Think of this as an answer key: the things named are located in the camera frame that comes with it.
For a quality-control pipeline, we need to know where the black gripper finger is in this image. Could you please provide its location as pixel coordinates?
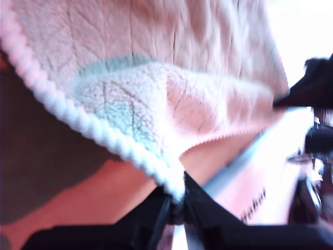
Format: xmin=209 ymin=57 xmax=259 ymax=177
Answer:
xmin=183 ymin=170 xmax=250 ymax=250
xmin=273 ymin=53 xmax=333 ymax=107
xmin=114 ymin=187 xmax=170 ymax=250

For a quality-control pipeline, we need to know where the pink green fluffy tea towel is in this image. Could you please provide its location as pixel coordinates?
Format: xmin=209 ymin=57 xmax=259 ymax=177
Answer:
xmin=0 ymin=0 xmax=289 ymax=204

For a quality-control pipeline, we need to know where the white board with sticker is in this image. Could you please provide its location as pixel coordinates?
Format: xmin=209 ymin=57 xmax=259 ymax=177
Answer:
xmin=205 ymin=106 xmax=317 ymax=227

